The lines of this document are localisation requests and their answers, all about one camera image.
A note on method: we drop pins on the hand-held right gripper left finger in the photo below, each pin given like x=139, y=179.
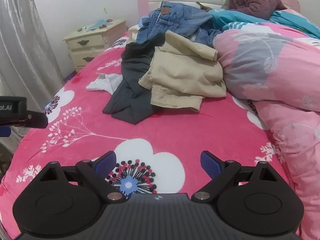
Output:
x=106, y=163

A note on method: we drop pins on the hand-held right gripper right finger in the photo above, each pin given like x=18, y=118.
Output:
x=210, y=165

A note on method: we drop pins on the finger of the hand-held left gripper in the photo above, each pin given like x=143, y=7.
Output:
x=37, y=120

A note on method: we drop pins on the beige pants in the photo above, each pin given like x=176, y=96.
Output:
x=185, y=75

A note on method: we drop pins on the pink floral blanket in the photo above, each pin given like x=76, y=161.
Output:
x=125, y=130

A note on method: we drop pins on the grey satin curtain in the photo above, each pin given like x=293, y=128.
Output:
x=20, y=42

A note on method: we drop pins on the white cloth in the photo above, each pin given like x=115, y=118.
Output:
x=100, y=83

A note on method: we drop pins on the dark grey pants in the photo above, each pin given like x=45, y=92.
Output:
x=130, y=92

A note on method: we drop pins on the cream nightstand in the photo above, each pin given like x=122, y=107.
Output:
x=85, y=42

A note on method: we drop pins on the blue paper sheet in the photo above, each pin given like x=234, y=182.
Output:
x=96, y=25

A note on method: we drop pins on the pink grey floral quilt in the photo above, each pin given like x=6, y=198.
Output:
x=287, y=80

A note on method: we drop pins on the cream fluffy cloth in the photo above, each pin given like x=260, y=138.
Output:
x=132, y=33

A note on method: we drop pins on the blue denim jeans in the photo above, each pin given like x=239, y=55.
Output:
x=175, y=17

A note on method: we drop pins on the teal blue quilt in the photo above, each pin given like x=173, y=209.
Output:
x=250, y=17

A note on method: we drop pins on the small yellow wall sticker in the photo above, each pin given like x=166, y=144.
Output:
x=105, y=10

